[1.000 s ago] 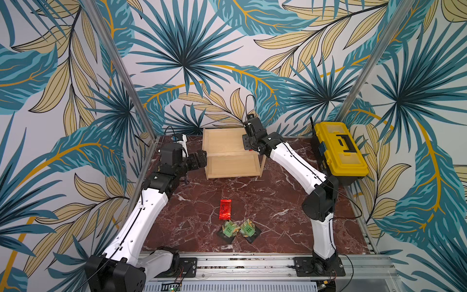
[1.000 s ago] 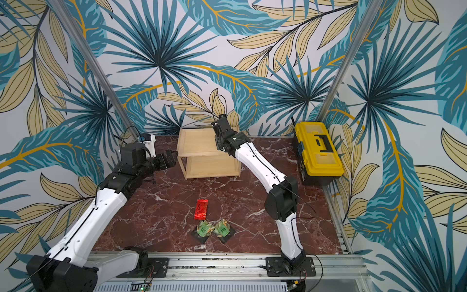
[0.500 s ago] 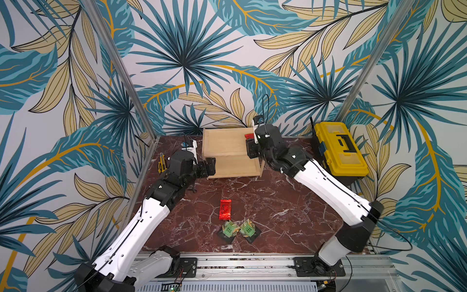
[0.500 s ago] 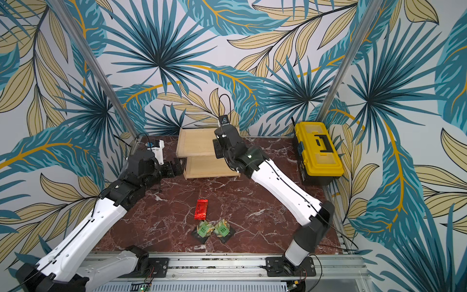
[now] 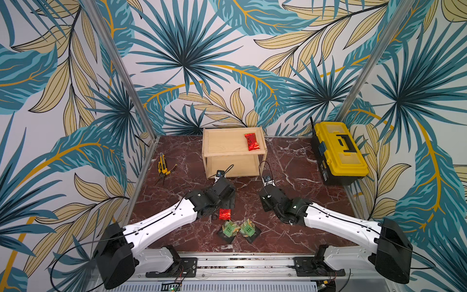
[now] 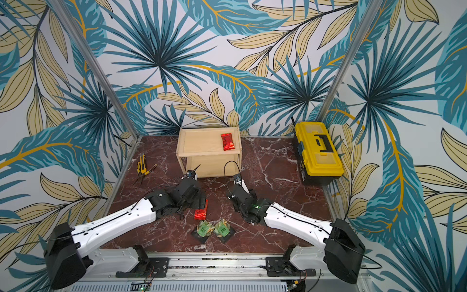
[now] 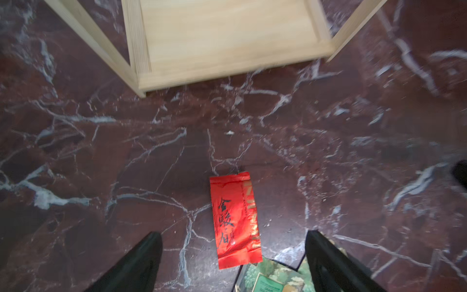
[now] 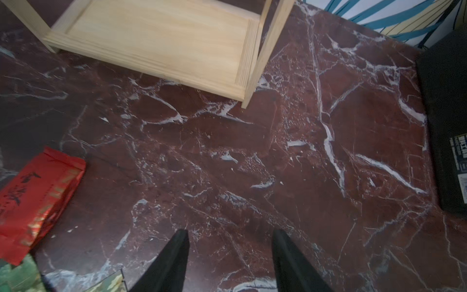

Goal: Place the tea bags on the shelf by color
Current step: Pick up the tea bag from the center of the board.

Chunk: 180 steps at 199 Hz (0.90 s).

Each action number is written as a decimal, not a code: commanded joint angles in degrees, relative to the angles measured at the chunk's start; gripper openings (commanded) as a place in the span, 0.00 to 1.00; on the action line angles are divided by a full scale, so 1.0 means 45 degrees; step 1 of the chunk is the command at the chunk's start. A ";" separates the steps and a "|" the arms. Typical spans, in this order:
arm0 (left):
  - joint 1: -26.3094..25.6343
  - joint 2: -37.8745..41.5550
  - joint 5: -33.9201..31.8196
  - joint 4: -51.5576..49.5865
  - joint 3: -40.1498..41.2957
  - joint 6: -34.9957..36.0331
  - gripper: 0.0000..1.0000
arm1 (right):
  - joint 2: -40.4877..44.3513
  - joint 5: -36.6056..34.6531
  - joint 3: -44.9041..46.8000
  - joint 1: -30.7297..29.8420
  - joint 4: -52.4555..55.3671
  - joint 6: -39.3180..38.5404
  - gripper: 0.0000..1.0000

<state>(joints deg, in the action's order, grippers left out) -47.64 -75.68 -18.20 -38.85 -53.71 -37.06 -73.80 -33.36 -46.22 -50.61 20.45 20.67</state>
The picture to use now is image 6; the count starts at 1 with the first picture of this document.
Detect red tea bag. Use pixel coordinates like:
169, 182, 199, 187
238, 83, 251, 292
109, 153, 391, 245
221, 133, 235, 151
194, 200, 208, 221

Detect green tea bag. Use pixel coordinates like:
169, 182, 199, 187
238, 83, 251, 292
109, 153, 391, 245
214, 219, 235, 243
191, 220, 215, 244

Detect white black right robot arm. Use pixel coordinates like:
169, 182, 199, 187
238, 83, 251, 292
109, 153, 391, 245
226, 182, 370, 284

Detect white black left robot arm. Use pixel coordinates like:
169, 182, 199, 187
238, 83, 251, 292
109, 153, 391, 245
44, 177, 206, 290

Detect light wooden two-tier shelf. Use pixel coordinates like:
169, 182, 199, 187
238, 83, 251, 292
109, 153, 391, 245
176, 127, 242, 178

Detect yellow black pliers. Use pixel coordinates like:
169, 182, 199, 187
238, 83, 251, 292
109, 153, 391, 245
133, 163, 158, 185

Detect yellow utility knife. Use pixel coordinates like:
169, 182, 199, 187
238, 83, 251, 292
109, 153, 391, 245
137, 153, 147, 176

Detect yellow black toolbox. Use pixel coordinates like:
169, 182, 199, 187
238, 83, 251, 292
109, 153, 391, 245
293, 122, 344, 186

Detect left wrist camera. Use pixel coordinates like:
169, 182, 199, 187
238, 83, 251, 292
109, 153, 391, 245
184, 170, 198, 180

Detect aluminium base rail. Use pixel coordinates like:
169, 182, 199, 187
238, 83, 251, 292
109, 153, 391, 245
65, 253, 376, 292

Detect right aluminium corner post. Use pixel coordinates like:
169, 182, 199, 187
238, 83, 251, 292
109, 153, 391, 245
314, 0, 382, 122

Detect aluminium corner post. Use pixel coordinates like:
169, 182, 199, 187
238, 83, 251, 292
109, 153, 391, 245
314, 0, 382, 122
50, 0, 140, 141

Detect left aluminium corner post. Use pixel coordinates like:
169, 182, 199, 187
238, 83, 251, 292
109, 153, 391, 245
50, 0, 140, 141

